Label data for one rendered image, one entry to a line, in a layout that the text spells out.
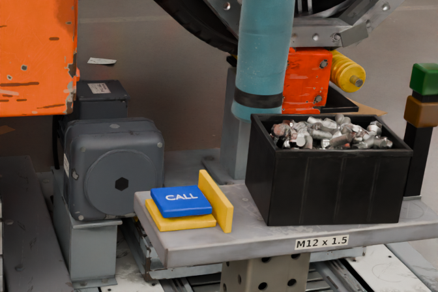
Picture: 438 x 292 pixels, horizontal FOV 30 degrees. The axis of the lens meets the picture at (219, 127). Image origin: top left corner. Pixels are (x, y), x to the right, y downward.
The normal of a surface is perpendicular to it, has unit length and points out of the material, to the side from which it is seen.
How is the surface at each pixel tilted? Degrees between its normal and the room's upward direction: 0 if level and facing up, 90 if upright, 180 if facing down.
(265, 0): 87
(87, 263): 90
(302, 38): 90
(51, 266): 0
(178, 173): 0
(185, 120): 0
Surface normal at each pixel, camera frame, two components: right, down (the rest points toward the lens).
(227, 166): -0.94, 0.05
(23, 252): 0.08, -0.93
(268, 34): 0.00, 0.37
